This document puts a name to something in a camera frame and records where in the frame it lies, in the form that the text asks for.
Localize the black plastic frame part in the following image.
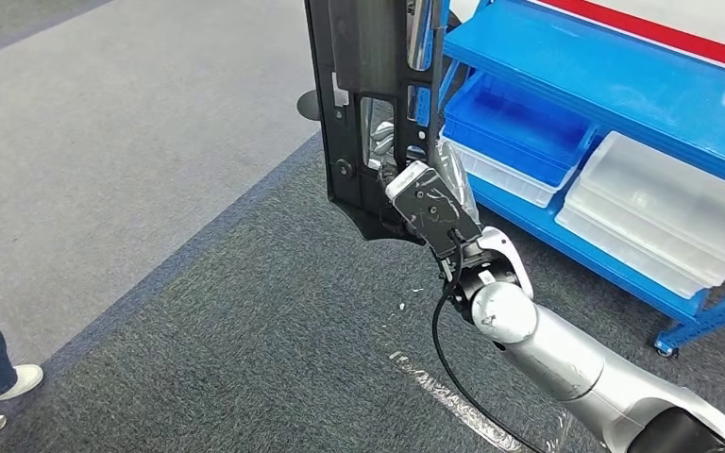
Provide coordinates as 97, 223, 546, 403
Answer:
304, 0, 451, 243

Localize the blue metal shelf rack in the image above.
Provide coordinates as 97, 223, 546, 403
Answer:
425, 0, 725, 359

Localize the dark round floor plate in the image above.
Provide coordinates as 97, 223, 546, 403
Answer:
295, 90, 325, 123

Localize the blue plastic bin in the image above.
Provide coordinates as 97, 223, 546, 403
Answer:
442, 72, 597, 189

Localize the clear floor tape strip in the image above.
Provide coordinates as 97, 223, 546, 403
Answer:
389, 351, 530, 453

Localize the white car with red stripe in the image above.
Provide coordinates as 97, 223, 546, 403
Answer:
525, 0, 725, 77

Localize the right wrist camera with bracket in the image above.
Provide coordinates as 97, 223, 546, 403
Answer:
385, 160, 483, 260

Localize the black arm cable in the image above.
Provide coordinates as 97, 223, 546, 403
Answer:
430, 231, 548, 453

